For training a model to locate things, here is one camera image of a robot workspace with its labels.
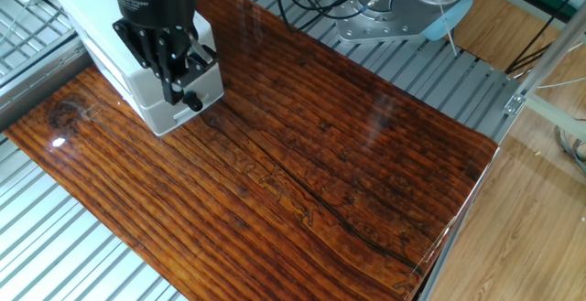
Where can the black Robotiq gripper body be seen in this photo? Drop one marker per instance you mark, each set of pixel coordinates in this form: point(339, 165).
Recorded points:
point(153, 6)

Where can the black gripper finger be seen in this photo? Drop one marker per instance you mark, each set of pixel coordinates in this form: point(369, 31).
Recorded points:
point(197, 70)
point(167, 63)

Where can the black drawer knob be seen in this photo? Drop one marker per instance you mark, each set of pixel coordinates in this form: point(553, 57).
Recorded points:
point(193, 102)

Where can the drawer with black knob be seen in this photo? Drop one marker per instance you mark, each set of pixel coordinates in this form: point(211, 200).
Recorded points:
point(167, 120)

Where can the wood-grain table mat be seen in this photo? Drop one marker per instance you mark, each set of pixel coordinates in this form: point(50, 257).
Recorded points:
point(297, 177)

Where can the pale aluminium crossbeam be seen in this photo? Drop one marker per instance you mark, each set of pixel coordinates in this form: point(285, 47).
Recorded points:
point(558, 115)

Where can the grey aluminium frame beam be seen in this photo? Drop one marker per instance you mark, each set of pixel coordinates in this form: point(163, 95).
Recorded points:
point(41, 81)

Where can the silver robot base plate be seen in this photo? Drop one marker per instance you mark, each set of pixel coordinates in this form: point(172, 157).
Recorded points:
point(366, 24)

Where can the aluminium corner bracket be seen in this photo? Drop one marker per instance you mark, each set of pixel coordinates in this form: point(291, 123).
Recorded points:
point(514, 104)

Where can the aluminium frame post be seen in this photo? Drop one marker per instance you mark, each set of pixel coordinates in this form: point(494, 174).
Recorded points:
point(554, 49)

